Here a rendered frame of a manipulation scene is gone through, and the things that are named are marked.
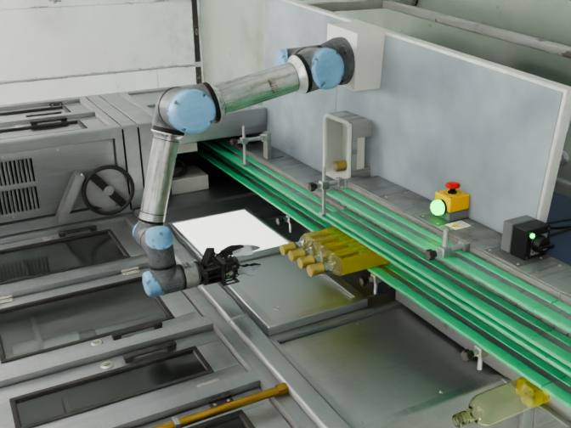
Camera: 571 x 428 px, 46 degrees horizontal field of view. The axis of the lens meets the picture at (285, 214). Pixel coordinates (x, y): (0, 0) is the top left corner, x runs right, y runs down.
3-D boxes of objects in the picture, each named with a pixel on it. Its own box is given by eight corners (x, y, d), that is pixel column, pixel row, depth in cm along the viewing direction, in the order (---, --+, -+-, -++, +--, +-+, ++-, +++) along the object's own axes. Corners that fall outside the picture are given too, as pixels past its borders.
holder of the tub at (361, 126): (343, 183, 248) (325, 186, 244) (345, 110, 237) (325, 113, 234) (370, 196, 233) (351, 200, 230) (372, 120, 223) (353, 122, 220)
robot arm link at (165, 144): (151, 81, 193) (122, 242, 201) (161, 82, 184) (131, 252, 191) (189, 88, 199) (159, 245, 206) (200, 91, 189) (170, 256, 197)
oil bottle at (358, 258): (382, 256, 209) (324, 270, 200) (383, 239, 207) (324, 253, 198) (393, 262, 205) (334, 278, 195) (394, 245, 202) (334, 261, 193)
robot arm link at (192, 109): (319, 42, 203) (152, 92, 183) (345, 42, 190) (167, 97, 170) (327, 81, 207) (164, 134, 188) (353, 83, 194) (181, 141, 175)
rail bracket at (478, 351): (497, 356, 171) (456, 371, 165) (500, 333, 168) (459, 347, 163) (508, 364, 167) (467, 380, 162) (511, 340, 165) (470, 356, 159)
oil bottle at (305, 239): (353, 237, 224) (296, 250, 214) (353, 222, 222) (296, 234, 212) (362, 243, 219) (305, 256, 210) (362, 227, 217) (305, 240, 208)
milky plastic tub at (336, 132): (342, 169, 246) (322, 173, 242) (343, 109, 237) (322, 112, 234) (369, 183, 231) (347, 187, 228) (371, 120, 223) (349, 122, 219)
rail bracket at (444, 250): (462, 246, 175) (421, 257, 169) (464, 221, 172) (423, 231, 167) (472, 252, 172) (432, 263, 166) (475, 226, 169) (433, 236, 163)
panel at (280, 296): (245, 213, 278) (167, 229, 263) (245, 206, 277) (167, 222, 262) (368, 306, 203) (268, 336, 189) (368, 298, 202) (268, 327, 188)
